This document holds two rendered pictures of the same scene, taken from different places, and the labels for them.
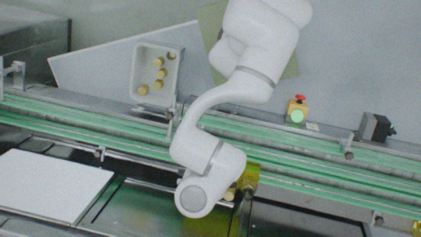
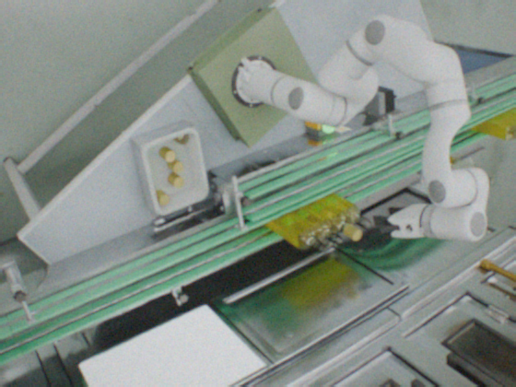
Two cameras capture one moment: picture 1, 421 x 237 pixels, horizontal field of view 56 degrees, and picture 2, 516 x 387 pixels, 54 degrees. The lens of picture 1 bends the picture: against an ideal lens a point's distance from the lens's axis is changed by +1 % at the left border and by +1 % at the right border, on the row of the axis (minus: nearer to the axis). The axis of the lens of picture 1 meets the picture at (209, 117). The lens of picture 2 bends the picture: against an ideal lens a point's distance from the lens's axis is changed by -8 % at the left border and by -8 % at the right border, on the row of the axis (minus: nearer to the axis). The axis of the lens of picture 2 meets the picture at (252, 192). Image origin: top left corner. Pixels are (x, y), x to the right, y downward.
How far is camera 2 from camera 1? 0.89 m
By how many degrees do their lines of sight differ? 32
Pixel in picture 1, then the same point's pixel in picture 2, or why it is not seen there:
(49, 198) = (207, 369)
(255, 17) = (444, 57)
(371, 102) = not seen: hidden behind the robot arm
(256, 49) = (451, 82)
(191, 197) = (477, 223)
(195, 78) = (205, 148)
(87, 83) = (84, 235)
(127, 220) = (295, 325)
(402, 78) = not seen: hidden behind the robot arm
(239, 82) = (457, 115)
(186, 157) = (462, 196)
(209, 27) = (219, 83)
